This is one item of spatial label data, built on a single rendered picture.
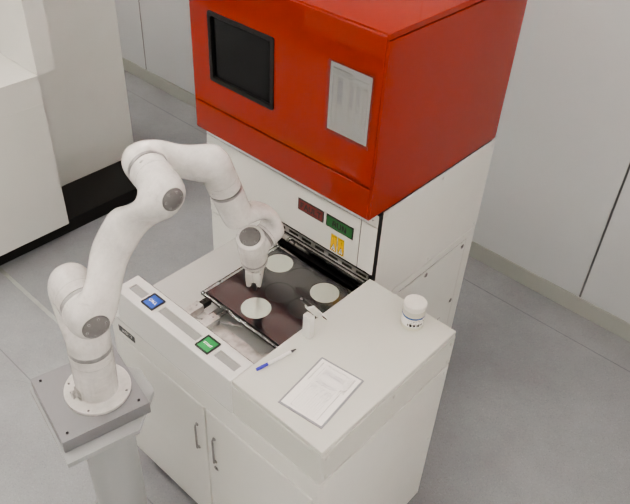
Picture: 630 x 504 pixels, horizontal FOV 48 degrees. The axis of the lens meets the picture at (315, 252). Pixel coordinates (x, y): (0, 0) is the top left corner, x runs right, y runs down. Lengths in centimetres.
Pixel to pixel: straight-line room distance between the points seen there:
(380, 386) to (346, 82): 86
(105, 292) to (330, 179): 79
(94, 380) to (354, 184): 94
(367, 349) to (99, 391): 78
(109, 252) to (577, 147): 236
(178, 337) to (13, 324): 170
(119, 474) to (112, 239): 89
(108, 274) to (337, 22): 89
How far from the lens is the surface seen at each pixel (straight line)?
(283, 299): 238
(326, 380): 205
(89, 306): 184
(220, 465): 246
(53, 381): 225
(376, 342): 217
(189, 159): 179
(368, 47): 195
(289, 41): 215
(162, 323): 223
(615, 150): 347
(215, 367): 209
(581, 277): 384
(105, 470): 239
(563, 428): 340
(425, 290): 283
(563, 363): 367
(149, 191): 170
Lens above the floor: 252
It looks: 39 degrees down
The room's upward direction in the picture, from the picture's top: 3 degrees clockwise
